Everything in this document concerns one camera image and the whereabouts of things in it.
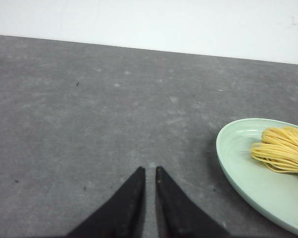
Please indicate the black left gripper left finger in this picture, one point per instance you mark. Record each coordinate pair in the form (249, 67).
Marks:
(122, 216)

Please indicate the light green oval plate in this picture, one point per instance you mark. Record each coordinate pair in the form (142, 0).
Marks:
(273, 195)

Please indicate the yellow vermicelli noodle bundle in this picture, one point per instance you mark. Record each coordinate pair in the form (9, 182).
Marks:
(278, 150)

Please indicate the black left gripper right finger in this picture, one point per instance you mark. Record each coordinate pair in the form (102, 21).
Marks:
(177, 215)

